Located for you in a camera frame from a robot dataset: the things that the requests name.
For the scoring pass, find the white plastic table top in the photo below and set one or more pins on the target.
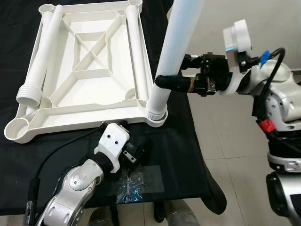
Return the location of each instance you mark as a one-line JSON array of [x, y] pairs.
[[108, 89]]

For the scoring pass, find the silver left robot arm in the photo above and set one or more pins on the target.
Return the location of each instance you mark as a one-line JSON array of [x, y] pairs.
[[75, 183]]

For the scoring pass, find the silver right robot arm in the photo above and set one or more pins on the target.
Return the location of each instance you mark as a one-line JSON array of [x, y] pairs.
[[282, 99]]

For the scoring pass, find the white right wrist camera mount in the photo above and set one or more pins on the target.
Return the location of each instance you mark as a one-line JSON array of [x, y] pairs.
[[237, 37]]

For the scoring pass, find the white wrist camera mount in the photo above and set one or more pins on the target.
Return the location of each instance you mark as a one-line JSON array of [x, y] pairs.
[[237, 37], [113, 139]]

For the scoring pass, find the clear plastic bag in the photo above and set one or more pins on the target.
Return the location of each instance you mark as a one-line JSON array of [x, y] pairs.
[[134, 188]]

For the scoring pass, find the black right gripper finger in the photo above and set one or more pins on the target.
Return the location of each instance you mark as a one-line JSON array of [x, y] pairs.
[[174, 83], [194, 60]]

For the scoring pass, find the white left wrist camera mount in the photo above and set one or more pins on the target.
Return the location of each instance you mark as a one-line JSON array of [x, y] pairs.
[[113, 139]]

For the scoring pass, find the grey robot left leg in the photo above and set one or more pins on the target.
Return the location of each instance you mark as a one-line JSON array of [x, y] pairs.
[[99, 217]]

